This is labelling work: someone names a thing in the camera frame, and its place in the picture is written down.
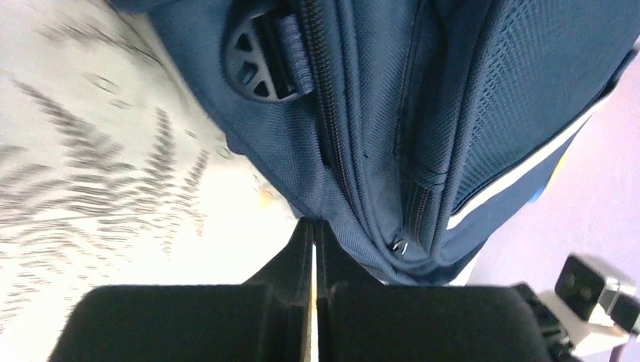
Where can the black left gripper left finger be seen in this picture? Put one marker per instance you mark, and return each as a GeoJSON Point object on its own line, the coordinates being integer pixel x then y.
{"type": "Point", "coordinates": [265, 318]}

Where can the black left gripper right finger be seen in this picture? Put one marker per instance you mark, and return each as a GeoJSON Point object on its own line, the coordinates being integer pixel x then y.
{"type": "Point", "coordinates": [361, 319]}

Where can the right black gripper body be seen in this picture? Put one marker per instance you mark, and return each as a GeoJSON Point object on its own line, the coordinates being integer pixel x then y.
{"type": "Point", "coordinates": [553, 332]}

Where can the navy blue student backpack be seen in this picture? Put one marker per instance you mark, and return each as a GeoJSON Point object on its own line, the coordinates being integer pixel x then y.
{"type": "Point", "coordinates": [409, 126]}

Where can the blue Pikachu cloth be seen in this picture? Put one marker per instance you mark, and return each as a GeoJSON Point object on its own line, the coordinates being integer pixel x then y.
{"type": "Point", "coordinates": [542, 180]}

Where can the floral white table mat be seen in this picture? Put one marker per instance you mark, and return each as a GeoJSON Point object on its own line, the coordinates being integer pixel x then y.
{"type": "Point", "coordinates": [111, 172]}

